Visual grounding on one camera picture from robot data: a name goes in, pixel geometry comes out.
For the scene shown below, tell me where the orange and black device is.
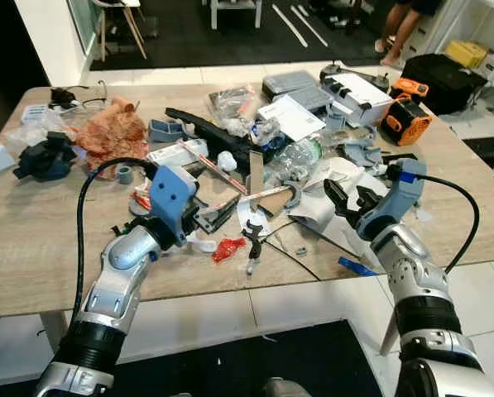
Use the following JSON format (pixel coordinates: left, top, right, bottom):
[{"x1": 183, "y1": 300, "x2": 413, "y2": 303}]
[{"x1": 381, "y1": 95, "x2": 434, "y2": 147}]

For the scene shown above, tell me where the red crumpled wrapper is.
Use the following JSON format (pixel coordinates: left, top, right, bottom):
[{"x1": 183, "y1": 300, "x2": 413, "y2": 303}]
[{"x1": 212, "y1": 237, "x2": 247, "y2": 265}]

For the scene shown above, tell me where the white stool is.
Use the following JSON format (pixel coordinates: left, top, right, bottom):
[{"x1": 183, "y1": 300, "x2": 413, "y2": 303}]
[{"x1": 205, "y1": 0, "x2": 264, "y2": 31}]

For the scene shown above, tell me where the grey plastic case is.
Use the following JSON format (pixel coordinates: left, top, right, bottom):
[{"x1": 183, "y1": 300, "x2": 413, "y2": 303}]
[
  {"x1": 261, "y1": 70, "x2": 318, "y2": 101},
  {"x1": 284, "y1": 83, "x2": 335, "y2": 114}
]

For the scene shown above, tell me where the clear crumpled plastic bag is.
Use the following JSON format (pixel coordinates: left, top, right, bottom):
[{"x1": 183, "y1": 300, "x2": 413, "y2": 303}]
[{"x1": 2, "y1": 108, "x2": 75, "y2": 155}]

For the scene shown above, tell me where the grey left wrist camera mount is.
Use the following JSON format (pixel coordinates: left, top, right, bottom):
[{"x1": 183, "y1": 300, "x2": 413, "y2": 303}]
[{"x1": 147, "y1": 163, "x2": 199, "y2": 241}]

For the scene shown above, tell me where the white crumpled bag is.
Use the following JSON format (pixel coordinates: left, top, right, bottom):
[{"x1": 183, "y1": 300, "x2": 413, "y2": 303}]
[{"x1": 295, "y1": 157, "x2": 372, "y2": 234}]

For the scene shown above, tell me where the small blue flat piece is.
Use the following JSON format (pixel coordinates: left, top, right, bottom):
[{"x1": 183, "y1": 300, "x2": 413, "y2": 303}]
[{"x1": 338, "y1": 256, "x2": 378, "y2": 277}]

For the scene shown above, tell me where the clear packet of parts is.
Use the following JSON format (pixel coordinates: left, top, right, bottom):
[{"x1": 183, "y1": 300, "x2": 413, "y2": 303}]
[{"x1": 209, "y1": 85, "x2": 261, "y2": 134}]

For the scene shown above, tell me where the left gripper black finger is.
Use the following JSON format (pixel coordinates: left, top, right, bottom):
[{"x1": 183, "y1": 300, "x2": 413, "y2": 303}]
[{"x1": 204, "y1": 202, "x2": 237, "y2": 234}]

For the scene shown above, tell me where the person with bare legs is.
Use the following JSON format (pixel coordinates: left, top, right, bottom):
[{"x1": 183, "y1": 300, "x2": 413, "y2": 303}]
[{"x1": 375, "y1": 0, "x2": 443, "y2": 68}]

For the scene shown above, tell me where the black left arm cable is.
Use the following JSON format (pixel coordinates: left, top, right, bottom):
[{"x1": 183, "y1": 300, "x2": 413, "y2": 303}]
[{"x1": 71, "y1": 157, "x2": 161, "y2": 332}]

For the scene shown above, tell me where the wooden-legged chair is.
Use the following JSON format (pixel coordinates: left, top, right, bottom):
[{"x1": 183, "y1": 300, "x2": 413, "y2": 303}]
[{"x1": 89, "y1": 0, "x2": 149, "y2": 61}]

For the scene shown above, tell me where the grey curved printed part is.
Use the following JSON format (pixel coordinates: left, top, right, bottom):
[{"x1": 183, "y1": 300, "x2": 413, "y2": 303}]
[{"x1": 342, "y1": 136, "x2": 389, "y2": 171}]

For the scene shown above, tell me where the clear plastic bottle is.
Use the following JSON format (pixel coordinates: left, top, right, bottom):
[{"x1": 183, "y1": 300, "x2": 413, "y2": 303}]
[{"x1": 267, "y1": 136, "x2": 325, "y2": 185}]

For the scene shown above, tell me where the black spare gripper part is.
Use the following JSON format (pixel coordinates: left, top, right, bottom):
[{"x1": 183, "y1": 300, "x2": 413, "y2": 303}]
[{"x1": 13, "y1": 132, "x2": 79, "y2": 182}]

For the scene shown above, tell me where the yellow box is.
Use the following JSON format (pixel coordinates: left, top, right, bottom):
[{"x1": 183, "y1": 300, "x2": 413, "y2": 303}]
[{"x1": 444, "y1": 40, "x2": 489, "y2": 69}]

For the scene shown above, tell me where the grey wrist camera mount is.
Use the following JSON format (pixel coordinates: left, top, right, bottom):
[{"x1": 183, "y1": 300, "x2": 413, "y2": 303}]
[
  {"x1": 379, "y1": 160, "x2": 429, "y2": 226},
  {"x1": 147, "y1": 163, "x2": 199, "y2": 241}
]

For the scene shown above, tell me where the orange-handled tool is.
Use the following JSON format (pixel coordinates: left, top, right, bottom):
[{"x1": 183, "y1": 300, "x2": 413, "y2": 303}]
[{"x1": 391, "y1": 77, "x2": 430, "y2": 98}]

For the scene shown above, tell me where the grey right robot foot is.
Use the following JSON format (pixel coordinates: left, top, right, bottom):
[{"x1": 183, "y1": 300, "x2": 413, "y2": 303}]
[{"x1": 263, "y1": 376, "x2": 314, "y2": 397}]

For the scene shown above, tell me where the metal carpenter square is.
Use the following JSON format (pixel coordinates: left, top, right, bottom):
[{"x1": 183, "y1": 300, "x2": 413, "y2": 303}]
[{"x1": 204, "y1": 149, "x2": 302, "y2": 218}]

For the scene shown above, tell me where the black charger with cable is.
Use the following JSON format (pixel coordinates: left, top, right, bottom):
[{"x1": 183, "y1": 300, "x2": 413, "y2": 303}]
[{"x1": 48, "y1": 81, "x2": 108, "y2": 113}]

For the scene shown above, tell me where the grey-blue printed part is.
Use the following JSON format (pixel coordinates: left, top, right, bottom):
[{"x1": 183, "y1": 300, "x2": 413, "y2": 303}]
[{"x1": 147, "y1": 118, "x2": 190, "y2": 145}]

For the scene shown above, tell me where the black wrench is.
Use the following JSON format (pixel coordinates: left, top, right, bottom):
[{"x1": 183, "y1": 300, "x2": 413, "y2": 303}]
[{"x1": 242, "y1": 219, "x2": 265, "y2": 260}]

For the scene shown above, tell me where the white boxy device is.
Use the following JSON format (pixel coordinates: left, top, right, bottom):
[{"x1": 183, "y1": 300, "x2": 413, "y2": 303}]
[{"x1": 321, "y1": 70, "x2": 395, "y2": 126}]

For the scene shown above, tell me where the black bag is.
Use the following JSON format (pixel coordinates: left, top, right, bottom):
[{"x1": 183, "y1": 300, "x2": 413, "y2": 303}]
[{"x1": 400, "y1": 54, "x2": 488, "y2": 116}]

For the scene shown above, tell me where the white paper booklet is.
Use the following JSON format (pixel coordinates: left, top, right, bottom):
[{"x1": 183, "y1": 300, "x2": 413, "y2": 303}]
[{"x1": 257, "y1": 95, "x2": 327, "y2": 142}]

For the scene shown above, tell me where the white plastic tube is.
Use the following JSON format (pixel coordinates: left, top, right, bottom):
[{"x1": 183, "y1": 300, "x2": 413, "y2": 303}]
[{"x1": 147, "y1": 139, "x2": 209, "y2": 167}]

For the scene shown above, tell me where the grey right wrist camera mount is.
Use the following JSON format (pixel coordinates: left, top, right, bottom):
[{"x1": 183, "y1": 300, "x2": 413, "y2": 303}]
[{"x1": 379, "y1": 160, "x2": 429, "y2": 226}]

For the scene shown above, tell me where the white and red stick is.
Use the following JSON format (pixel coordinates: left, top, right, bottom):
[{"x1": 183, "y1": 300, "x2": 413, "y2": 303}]
[{"x1": 176, "y1": 141, "x2": 249, "y2": 196}]

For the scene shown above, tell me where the black floor mat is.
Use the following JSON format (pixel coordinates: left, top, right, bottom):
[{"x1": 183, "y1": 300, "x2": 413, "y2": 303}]
[{"x1": 0, "y1": 318, "x2": 385, "y2": 397}]

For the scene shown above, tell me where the light wooden table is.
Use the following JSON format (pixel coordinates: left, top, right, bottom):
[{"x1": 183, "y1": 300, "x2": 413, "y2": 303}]
[{"x1": 0, "y1": 81, "x2": 494, "y2": 319}]

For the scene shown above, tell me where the long black plastic part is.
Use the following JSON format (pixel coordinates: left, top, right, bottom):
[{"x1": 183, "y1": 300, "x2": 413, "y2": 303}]
[{"x1": 165, "y1": 108, "x2": 266, "y2": 160}]

